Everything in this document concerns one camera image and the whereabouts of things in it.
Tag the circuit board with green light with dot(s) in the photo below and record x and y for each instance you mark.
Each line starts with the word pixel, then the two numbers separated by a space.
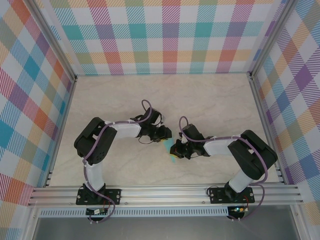
pixel 238 210

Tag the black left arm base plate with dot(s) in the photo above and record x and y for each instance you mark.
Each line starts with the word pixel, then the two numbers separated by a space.
pixel 113 195

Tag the aluminium side rail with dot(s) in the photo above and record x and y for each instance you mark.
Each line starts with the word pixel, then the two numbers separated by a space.
pixel 61 130
pixel 267 130

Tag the small black circuit board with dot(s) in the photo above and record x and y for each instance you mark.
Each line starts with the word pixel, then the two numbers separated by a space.
pixel 96 212

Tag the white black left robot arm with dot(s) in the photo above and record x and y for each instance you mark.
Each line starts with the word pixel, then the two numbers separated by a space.
pixel 127 130

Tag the aluminium mounting rail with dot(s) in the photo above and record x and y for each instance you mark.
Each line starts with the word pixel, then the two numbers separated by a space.
pixel 162 196

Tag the aluminium frame post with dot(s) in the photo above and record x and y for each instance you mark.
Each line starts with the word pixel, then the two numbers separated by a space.
pixel 273 40
pixel 53 40

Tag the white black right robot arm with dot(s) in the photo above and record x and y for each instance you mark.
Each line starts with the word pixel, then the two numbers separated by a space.
pixel 217 147

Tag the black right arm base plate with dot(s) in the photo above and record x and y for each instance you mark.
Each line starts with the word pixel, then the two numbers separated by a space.
pixel 217 195

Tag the teal paper sheet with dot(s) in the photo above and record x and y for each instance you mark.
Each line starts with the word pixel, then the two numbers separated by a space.
pixel 168 144

